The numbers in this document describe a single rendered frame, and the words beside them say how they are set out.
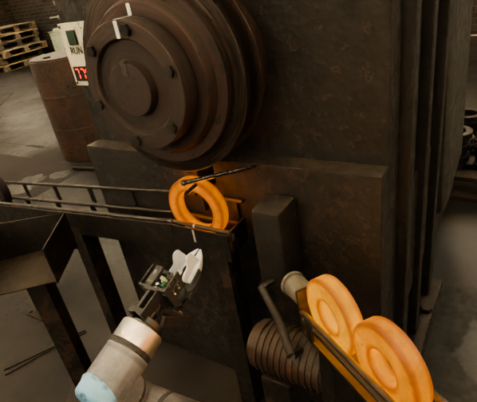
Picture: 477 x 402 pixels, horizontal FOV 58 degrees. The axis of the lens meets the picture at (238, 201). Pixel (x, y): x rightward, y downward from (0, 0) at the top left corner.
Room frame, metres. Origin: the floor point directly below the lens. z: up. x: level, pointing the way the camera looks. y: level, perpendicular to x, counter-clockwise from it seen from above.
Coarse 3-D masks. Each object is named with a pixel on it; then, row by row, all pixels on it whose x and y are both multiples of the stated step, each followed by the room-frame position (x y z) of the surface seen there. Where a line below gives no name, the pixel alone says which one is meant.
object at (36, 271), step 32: (0, 224) 1.22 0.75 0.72; (32, 224) 1.22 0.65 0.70; (64, 224) 1.19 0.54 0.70; (0, 256) 1.23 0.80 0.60; (32, 256) 1.20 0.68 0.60; (64, 256) 1.11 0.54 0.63; (0, 288) 1.06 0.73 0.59; (32, 288) 1.09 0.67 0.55; (64, 320) 1.11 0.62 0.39; (64, 352) 1.09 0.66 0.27
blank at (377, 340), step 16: (368, 320) 0.51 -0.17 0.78; (384, 320) 0.49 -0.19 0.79; (368, 336) 0.50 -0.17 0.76; (384, 336) 0.46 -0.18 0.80; (400, 336) 0.46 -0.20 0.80; (368, 352) 0.50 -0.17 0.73; (384, 352) 0.46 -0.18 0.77; (400, 352) 0.43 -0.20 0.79; (416, 352) 0.43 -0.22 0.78; (368, 368) 0.50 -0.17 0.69; (384, 368) 0.49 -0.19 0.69; (400, 368) 0.42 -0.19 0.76; (416, 368) 0.42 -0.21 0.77; (384, 384) 0.46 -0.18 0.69; (400, 384) 0.42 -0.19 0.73; (416, 384) 0.40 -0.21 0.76; (432, 384) 0.41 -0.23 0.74; (400, 400) 0.42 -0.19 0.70; (416, 400) 0.39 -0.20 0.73; (432, 400) 0.40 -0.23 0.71
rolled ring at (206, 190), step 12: (180, 180) 1.05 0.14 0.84; (204, 180) 1.03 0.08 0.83; (180, 192) 1.06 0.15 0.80; (204, 192) 1.01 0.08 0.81; (216, 192) 1.01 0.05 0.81; (180, 204) 1.08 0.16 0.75; (216, 204) 0.99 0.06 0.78; (180, 216) 1.07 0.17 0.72; (192, 216) 1.08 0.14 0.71; (216, 216) 0.99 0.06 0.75; (228, 216) 1.01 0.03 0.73
